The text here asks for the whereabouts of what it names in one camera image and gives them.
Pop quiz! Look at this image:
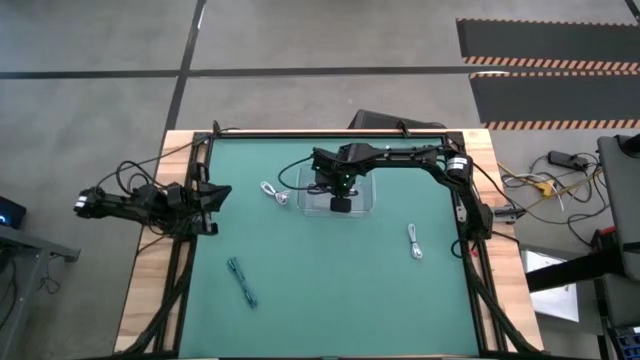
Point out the white cable with metal plug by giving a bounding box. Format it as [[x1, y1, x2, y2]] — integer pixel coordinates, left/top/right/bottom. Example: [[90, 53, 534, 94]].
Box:
[[259, 180, 292, 206]]

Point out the grey desk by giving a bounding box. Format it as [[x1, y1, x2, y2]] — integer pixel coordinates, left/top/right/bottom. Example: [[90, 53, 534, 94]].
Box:
[[0, 224, 81, 360]]

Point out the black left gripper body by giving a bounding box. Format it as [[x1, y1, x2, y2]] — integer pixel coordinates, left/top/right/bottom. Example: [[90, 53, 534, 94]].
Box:
[[188, 162, 220, 236]]

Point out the black button panel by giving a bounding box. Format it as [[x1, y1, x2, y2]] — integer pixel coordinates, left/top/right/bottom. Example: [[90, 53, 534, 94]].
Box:
[[607, 324, 640, 360]]

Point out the grey cabinet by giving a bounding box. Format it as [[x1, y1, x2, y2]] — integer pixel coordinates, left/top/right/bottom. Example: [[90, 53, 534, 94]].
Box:
[[596, 132, 640, 284]]

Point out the green table mat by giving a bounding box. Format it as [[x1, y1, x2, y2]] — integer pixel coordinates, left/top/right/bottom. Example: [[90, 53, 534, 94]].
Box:
[[178, 137, 481, 359]]

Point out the white paper sheet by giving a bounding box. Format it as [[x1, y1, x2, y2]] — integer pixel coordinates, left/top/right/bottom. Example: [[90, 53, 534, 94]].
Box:
[[522, 248, 581, 324]]

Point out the black hazard-striped floor mat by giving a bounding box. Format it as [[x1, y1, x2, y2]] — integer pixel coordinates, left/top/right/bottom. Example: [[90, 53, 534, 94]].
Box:
[[455, 18, 640, 71], [468, 71, 640, 131]]

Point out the black power adapter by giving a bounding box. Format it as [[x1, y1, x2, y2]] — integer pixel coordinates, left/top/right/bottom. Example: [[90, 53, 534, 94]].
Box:
[[547, 149, 590, 172]]

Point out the blue braided USB cable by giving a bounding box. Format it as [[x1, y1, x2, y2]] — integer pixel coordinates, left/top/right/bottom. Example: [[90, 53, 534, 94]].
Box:
[[226, 256, 259, 309]]

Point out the white USB-C cable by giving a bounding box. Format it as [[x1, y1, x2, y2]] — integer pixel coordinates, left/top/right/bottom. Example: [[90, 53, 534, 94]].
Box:
[[406, 223, 424, 260]]

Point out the black device with blue light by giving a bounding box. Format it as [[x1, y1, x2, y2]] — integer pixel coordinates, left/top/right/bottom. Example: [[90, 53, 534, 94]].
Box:
[[0, 196, 27, 230]]

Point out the black metal beam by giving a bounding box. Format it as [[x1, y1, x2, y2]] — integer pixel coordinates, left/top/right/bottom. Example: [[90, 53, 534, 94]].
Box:
[[524, 247, 626, 294]]

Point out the red black clamp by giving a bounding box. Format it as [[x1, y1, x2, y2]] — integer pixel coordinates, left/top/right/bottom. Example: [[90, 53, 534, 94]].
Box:
[[591, 225, 617, 251]]

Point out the black table frame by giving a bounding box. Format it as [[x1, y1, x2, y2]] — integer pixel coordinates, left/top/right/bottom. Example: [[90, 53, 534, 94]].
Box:
[[117, 130, 544, 360]]

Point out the clear plastic container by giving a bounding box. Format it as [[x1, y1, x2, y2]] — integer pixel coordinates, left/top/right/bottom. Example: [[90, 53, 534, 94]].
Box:
[[295, 164, 376, 218]]

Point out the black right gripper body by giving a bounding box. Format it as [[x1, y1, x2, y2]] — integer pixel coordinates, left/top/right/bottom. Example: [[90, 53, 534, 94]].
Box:
[[315, 172, 360, 214]]

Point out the tangle of floor cables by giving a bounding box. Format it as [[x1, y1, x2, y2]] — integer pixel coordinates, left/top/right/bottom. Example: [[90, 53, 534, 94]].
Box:
[[497, 149, 609, 246]]

